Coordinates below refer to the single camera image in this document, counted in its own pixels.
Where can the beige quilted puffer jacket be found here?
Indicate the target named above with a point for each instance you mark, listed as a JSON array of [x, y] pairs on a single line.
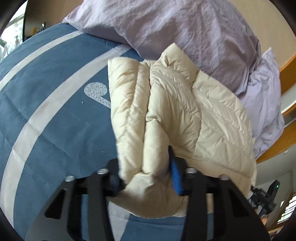
[[166, 111]]

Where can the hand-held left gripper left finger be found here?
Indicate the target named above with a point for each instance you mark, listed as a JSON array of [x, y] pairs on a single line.
[[114, 180]]

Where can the small lilac pillow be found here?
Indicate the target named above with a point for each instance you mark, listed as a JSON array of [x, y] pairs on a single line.
[[263, 104]]

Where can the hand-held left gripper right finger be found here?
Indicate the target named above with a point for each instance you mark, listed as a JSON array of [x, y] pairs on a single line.
[[176, 178]]

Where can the large lilac pillow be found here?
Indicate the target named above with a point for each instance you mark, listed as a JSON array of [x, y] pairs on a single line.
[[173, 25]]

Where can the bed with blue striped sheet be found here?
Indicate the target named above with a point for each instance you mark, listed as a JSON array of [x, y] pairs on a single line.
[[57, 115]]

